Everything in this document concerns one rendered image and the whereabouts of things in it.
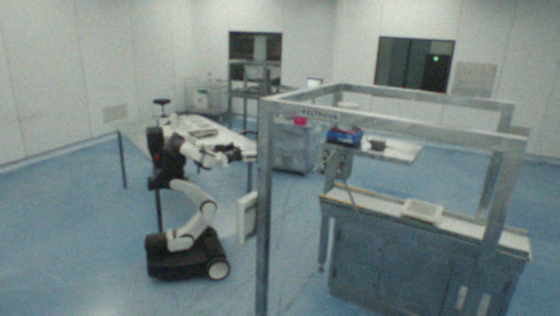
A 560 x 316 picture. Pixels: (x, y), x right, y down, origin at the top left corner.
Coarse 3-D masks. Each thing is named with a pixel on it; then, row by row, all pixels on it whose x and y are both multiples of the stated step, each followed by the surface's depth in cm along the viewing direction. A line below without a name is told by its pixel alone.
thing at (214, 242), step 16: (160, 240) 288; (208, 240) 316; (160, 256) 290; (176, 256) 294; (192, 256) 296; (208, 256) 294; (224, 256) 295; (160, 272) 283; (176, 272) 284; (192, 272) 289
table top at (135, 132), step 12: (144, 120) 448; (156, 120) 450; (168, 120) 454; (180, 120) 457; (120, 132) 403; (132, 132) 394; (144, 132) 396; (228, 132) 410; (144, 144) 355; (240, 144) 368
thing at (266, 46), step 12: (228, 36) 800; (240, 36) 789; (252, 36) 779; (264, 36) 768; (276, 36) 758; (228, 48) 809; (240, 48) 798; (252, 48) 787; (264, 48) 776; (276, 48) 766; (264, 60) 785; (276, 60) 774; (240, 72) 816
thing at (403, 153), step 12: (324, 144) 239; (336, 144) 237; (348, 144) 238; (360, 144) 240; (396, 144) 244; (408, 144) 245; (372, 156) 224; (384, 156) 220; (396, 156) 219; (408, 156) 220
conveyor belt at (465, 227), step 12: (336, 192) 271; (336, 204) 253; (360, 204) 253; (372, 204) 254; (384, 204) 254; (396, 204) 255; (444, 216) 240; (444, 228) 225; (456, 228) 225; (468, 228) 226; (480, 228) 226; (468, 240) 212; (504, 240) 213; (516, 240) 213; (528, 240) 216
